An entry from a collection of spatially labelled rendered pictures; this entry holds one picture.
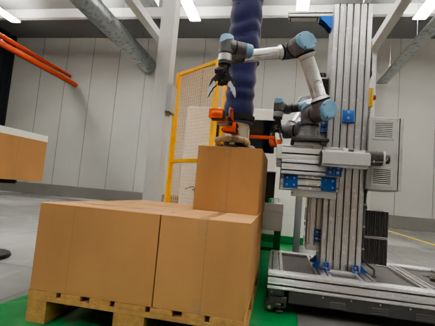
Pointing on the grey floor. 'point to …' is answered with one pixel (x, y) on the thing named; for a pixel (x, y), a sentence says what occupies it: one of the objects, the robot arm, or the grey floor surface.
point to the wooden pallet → (122, 310)
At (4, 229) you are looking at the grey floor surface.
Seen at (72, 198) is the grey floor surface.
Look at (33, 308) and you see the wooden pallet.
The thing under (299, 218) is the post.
